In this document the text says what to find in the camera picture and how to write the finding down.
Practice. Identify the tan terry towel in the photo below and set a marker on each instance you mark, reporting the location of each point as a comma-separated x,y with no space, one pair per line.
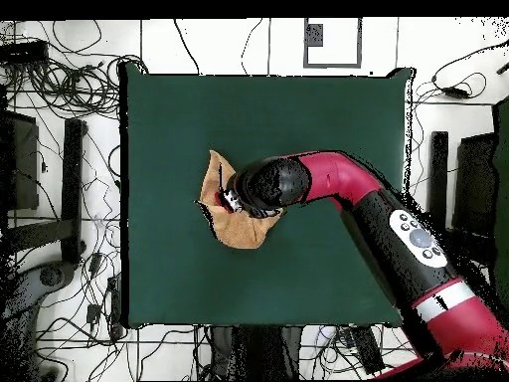
238,234

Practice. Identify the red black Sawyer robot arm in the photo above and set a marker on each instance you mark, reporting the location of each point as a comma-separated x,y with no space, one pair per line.
338,175

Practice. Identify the black flat box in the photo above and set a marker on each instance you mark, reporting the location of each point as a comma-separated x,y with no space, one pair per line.
22,167
475,183

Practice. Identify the dark green table cloth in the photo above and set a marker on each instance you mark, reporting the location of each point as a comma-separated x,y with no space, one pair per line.
199,286

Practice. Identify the black power strip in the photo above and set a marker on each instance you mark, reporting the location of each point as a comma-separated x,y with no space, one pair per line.
115,302
368,350

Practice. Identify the black stand foot bar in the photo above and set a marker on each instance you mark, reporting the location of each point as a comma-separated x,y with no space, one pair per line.
437,171
72,191

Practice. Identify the grey office chair base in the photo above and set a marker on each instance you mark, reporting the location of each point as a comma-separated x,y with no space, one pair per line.
51,275

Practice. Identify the long black box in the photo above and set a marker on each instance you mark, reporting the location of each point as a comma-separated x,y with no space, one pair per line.
24,51

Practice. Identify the black power adapter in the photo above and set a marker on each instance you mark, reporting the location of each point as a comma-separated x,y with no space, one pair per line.
455,92

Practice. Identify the dark green fabric sheet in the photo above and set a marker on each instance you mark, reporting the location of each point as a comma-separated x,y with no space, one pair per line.
503,179

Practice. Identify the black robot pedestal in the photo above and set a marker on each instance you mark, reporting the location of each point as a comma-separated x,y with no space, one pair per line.
258,354

